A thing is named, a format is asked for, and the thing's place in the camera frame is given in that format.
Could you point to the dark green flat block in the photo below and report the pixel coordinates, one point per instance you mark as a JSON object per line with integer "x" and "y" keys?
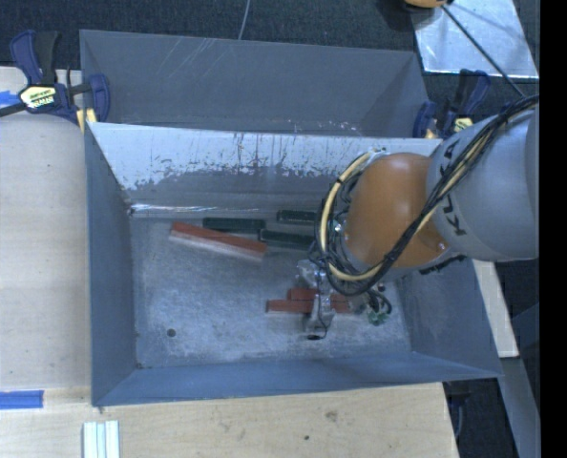
{"x": 297, "y": 216}
{"x": 286, "y": 239}
{"x": 233, "y": 224}

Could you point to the pale wood board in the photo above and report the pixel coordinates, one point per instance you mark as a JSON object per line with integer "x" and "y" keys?
{"x": 40, "y": 256}

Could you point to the black cylinder on white bracket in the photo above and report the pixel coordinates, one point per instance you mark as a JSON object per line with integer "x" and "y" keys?
{"x": 380, "y": 298}

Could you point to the grey metal bin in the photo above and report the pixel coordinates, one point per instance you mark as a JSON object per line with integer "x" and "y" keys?
{"x": 245, "y": 84}

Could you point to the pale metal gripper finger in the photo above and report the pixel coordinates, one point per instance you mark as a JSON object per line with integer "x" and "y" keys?
{"x": 306, "y": 272}
{"x": 318, "y": 323}

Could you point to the long red-brown flat block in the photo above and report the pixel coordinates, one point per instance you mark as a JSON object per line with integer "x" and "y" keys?
{"x": 216, "y": 240}

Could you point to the short red-brown flat block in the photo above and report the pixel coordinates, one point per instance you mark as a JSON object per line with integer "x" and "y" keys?
{"x": 301, "y": 294}
{"x": 286, "y": 306}

